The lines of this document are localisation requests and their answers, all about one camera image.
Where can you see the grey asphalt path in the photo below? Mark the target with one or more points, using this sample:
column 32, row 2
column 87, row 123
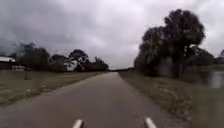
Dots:
column 100, row 100

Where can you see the clump of tall dark trees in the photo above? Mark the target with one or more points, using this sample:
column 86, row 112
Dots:
column 173, row 43

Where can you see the grass verge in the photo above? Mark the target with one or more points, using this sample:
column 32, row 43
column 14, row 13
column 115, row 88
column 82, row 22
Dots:
column 173, row 96

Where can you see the robot's own part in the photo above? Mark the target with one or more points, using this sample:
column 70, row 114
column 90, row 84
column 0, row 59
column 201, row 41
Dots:
column 77, row 124
column 150, row 123

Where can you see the row of trees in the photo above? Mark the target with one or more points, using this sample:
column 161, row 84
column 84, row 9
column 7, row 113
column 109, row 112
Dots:
column 40, row 59

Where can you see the grass field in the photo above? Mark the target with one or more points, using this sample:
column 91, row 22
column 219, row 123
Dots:
column 36, row 83

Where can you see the low building with pale roof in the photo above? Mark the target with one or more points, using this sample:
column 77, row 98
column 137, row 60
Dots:
column 6, row 62

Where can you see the short post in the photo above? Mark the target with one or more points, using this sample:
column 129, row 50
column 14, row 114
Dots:
column 26, row 75

